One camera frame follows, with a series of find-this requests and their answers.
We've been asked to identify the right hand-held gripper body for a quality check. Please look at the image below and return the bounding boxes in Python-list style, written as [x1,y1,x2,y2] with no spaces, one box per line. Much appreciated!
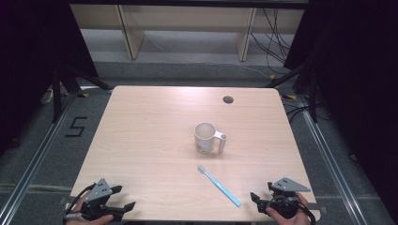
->
[265,176,312,219]

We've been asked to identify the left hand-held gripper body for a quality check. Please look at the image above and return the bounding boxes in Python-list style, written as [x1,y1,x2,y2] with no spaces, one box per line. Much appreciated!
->
[80,177,125,223]

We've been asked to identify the light blue toothbrush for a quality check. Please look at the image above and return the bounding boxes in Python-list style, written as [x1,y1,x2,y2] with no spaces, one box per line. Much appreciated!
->
[197,165,242,208]

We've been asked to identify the white cup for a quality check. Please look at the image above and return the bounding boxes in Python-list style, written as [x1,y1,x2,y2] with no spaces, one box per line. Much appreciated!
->
[193,122,228,155]

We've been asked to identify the person's right hand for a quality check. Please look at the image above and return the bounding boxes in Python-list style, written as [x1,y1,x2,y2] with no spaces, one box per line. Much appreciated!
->
[266,190,314,225]

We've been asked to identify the person's left hand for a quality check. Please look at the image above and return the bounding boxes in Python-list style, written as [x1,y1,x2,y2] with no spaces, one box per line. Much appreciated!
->
[64,194,115,225]

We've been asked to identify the black metal stand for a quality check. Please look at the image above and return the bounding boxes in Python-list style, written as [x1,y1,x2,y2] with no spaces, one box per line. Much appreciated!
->
[258,61,319,124]
[51,63,115,124]

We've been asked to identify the dark curtain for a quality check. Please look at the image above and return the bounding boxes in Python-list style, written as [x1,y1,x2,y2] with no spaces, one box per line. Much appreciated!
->
[283,0,398,221]
[0,0,100,158]

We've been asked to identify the beige shelf unit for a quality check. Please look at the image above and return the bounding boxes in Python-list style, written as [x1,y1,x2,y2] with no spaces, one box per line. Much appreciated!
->
[69,3,306,62]

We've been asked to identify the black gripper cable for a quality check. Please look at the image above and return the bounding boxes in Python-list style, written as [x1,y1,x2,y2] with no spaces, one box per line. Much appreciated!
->
[297,200,317,225]
[65,183,97,218]

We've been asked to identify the silver floor rail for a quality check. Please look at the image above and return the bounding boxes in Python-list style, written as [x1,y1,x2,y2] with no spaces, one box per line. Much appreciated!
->
[295,93,371,225]
[0,89,80,225]

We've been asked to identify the black floor cables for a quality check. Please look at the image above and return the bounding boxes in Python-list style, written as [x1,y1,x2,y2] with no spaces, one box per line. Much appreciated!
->
[284,103,333,124]

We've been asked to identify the bundle of black hanging cables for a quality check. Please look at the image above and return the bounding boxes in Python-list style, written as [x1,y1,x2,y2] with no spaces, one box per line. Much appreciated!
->
[250,7,295,75]

